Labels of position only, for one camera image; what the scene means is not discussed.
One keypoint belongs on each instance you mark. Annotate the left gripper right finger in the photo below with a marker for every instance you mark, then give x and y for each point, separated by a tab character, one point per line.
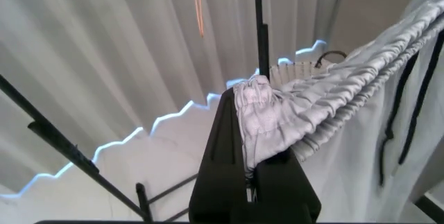
284	193

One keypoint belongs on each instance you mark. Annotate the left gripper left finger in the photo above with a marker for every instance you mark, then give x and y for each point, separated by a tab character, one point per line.
222	168

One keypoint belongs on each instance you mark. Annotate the pale grey shorts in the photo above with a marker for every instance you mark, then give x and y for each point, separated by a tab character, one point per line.
312	106

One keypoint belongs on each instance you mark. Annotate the white laundry basket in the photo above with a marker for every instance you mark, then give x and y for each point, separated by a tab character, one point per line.
295	71

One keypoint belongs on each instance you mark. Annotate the pink clothes hanger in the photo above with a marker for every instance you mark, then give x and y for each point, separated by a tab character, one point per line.
199	9

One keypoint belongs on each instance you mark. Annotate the white curtain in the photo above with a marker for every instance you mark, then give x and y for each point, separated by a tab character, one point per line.
121	43

